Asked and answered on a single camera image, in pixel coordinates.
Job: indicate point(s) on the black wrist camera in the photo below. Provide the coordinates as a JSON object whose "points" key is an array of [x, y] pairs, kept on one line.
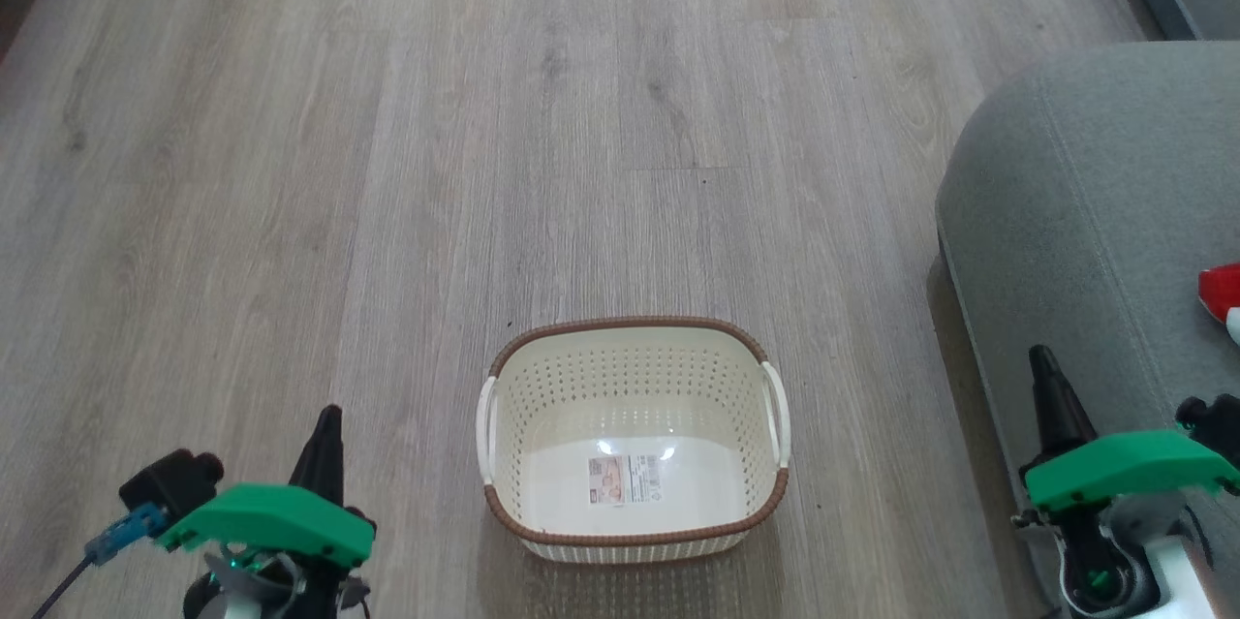
{"points": [[174, 483], [1211, 420]]}

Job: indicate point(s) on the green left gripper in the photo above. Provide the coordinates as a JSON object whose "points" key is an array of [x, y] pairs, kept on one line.
{"points": [[271, 517]]}

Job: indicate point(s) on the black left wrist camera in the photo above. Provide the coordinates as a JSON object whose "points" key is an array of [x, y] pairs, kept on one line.
{"points": [[174, 483]]}

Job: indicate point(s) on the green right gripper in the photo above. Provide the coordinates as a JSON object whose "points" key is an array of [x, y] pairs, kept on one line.
{"points": [[1114, 469]]}

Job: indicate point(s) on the grey fabric sofa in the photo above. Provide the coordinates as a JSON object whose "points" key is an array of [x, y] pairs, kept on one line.
{"points": [[1085, 212]]}

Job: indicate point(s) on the paper label sticker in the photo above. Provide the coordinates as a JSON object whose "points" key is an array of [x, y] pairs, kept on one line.
{"points": [[625, 479]]}

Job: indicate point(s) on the cream plastic basket brown rim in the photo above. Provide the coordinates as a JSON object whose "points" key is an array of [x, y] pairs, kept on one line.
{"points": [[630, 406]]}

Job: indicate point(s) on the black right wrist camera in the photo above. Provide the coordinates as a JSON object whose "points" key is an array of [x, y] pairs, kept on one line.
{"points": [[1211, 420]]}

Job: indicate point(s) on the red and white garment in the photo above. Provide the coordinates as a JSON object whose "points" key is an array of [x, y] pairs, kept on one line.
{"points": [[1219, 292]]}

